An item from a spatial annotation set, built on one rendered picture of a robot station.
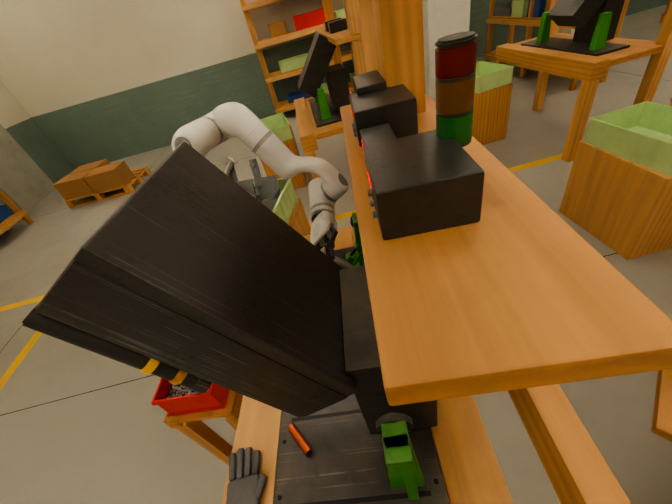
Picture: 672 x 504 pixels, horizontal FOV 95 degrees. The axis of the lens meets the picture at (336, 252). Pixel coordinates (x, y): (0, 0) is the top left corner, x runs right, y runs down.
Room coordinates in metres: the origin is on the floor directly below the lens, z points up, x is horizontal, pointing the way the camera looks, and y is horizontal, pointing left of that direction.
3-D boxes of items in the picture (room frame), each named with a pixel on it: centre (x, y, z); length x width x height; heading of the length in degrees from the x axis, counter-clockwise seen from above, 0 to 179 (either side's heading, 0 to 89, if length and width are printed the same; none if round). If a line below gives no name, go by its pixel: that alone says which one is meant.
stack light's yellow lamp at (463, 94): (0.43, -0.22, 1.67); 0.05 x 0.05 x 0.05
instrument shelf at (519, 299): (0.56, -0.20, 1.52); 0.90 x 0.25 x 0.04; 172
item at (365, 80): (0.85, -0.20, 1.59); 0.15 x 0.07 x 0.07; 172
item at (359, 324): (0.47, -0.06, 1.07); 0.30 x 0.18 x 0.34; 172
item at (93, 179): (5.82, 3.63, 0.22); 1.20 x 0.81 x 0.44; 83
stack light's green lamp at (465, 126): (0.43, -0.22, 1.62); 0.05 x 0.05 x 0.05
